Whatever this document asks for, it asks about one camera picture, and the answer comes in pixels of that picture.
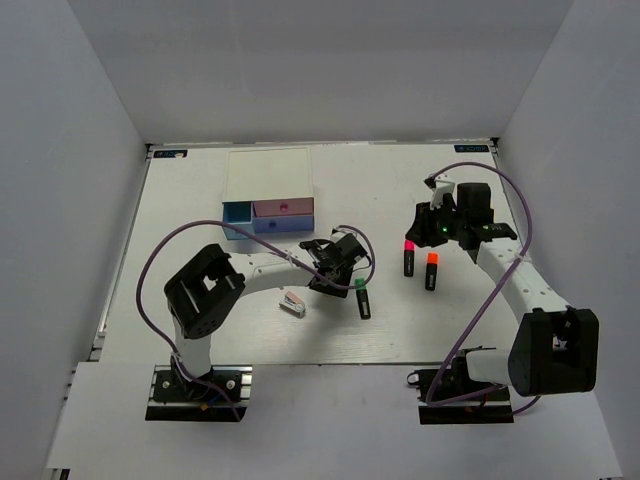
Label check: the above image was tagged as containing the light blue small drawer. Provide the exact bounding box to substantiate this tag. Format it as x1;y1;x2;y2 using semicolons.
223;202;254;241

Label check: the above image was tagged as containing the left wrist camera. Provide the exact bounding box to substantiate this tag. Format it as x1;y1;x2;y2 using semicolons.
331;226;349;237

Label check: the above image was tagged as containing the left corner label sticker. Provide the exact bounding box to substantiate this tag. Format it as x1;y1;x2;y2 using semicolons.
153;149;188;159

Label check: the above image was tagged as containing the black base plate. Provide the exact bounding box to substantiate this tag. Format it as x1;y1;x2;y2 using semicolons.
406;368;514;426
145;365;253;423

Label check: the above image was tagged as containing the orange cap black highlighter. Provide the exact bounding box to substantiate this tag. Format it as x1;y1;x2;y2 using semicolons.
425;252;439;291

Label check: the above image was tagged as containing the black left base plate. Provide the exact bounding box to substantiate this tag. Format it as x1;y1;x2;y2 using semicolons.
145;365;253;423

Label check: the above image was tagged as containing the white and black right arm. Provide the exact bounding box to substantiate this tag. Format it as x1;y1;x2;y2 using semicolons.
406;176;599;399

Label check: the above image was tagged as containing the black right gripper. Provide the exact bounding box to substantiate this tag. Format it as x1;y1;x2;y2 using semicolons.
406;197;468;248

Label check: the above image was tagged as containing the pink cap black highlighter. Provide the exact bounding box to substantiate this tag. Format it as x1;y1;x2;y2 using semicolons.
403;240;415;277

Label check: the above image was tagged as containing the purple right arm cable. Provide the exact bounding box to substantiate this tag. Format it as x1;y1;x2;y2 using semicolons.
423;161;532;417

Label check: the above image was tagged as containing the white drawer cabinet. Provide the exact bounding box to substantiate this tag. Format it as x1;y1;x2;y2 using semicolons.
222;147;314;203

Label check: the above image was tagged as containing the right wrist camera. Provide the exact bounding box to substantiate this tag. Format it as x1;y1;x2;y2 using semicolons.
424;174;456;210

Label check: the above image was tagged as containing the pink drawer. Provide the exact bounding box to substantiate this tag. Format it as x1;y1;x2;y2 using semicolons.
253;197;314;217

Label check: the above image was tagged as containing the right corner label sticker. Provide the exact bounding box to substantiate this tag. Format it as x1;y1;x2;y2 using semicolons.
453;144;490;154

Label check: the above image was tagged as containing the pink white small stapler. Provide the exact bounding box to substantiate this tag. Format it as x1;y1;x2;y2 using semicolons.
279;291;306;318

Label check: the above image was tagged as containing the corner label sticker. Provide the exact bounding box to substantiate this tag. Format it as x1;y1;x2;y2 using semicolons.
153;149;188;159
453;144;490;154

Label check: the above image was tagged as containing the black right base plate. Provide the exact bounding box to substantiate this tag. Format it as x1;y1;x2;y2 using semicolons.
406;368;514;426

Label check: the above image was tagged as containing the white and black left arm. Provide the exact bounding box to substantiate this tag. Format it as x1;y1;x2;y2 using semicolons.
164;232;367;399

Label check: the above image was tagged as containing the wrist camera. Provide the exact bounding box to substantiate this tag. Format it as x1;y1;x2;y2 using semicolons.
331;226;349;237
424;174;456;210

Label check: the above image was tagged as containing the blue wide drawer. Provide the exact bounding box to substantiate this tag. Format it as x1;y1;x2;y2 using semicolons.
252;215;315;234

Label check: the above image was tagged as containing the green cap black highlighter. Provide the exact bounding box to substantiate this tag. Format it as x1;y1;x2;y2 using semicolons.
354;278;371;320

